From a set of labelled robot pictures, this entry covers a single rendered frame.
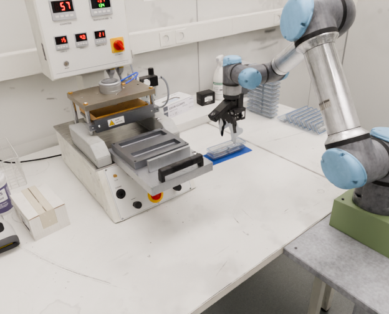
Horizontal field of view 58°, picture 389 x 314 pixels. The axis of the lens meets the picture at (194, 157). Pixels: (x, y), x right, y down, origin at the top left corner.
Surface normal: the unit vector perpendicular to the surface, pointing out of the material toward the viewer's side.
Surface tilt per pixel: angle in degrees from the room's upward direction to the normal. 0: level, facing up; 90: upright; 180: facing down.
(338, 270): 0
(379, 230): 90
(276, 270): 0
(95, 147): 41
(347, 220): 90
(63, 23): 90
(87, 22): 90
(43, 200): 1
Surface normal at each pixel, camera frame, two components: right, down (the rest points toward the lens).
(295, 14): -0.93, 0.10
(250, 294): -0.04, -0.87
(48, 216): 0.66, 0.32
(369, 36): -0.78, 0.33
